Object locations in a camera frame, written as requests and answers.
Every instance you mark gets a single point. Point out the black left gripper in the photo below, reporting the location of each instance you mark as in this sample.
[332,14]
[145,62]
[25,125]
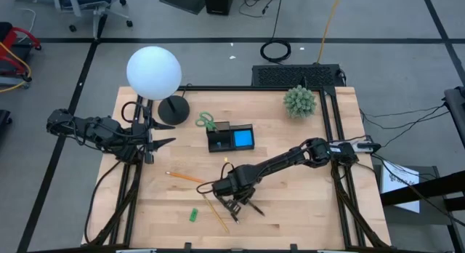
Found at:
[148,136]

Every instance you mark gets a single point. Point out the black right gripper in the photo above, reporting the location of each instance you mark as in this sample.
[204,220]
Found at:
[236,189]

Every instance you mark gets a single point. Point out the black pen clear barrel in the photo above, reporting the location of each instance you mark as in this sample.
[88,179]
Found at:
[235,218]

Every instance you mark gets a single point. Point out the slim black pen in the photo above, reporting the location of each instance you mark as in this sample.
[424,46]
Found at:
[258,210]

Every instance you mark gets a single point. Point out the yellow pencil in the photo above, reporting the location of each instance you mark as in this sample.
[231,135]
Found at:
[218,216]

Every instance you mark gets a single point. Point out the black mesh desk organizer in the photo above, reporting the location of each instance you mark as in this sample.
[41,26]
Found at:
[229,149]

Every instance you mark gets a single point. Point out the orange pencil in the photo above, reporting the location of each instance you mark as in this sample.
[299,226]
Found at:
[189,178]

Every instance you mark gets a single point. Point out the green eraser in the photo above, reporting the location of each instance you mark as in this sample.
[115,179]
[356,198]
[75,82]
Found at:
[193,214]

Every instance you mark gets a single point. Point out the blue sticky note pad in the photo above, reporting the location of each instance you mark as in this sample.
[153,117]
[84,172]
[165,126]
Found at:
[243,138]

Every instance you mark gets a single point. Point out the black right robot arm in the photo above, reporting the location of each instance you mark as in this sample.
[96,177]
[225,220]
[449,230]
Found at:
[279,162]

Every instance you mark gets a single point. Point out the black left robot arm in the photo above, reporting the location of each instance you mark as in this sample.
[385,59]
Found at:
[98,131]

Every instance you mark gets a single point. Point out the white globe table lamp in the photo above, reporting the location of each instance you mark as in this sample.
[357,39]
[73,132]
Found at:
[154,73]

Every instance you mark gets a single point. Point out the potted artificial green plant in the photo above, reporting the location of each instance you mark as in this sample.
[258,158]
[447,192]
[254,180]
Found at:
[299,102]

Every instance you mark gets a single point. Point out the black perforated equipment case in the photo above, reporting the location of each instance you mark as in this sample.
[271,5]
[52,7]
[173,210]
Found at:
[298,75]

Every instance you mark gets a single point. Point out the black white power module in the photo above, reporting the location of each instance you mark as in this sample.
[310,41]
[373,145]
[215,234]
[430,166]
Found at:
[368,147]

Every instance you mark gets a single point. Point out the black computer tower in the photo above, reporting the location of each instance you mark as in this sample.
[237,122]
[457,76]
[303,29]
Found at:
[219,2]

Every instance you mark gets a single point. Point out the white printed paper sheet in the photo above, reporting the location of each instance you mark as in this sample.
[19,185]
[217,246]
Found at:
[407,198]

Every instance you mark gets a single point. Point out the red cart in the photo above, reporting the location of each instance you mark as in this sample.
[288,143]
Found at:
[7,46]

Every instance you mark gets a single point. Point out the black metal beam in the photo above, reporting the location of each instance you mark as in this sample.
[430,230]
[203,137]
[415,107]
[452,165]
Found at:
[428,187]

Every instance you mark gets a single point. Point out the black metal table frame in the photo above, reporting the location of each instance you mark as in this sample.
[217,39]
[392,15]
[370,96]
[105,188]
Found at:
[254,88]

